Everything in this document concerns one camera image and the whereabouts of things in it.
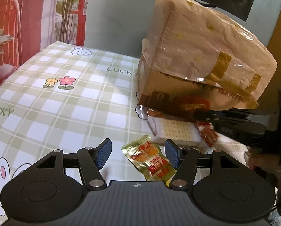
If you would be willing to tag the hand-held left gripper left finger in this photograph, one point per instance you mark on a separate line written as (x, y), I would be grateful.
(104, 154)

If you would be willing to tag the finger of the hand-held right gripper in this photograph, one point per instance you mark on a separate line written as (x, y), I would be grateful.
(237, 121)

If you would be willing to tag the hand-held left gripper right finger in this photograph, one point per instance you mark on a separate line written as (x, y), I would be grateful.
(173, 154)

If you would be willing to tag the gold red snack packet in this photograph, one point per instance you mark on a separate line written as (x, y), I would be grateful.
(150, 157)

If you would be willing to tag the clear cracker packet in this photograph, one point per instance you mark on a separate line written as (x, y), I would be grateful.
(175, 129)

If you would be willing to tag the small red snack packet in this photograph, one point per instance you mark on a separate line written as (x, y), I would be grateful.
(208, 135)

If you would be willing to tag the dark brown snack packet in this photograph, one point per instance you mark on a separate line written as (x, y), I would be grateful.
(158, 100)

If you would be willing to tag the plastic-lined cardboard box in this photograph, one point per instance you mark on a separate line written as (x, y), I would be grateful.
(201, 51)

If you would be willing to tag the person's right hand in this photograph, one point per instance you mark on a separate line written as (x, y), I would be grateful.
(265, 163)

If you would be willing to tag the checked green tablecloth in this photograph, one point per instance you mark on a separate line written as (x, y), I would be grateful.
(60, 110)

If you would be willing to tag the printed pink curtain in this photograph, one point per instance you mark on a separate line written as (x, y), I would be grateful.
(25, 16)

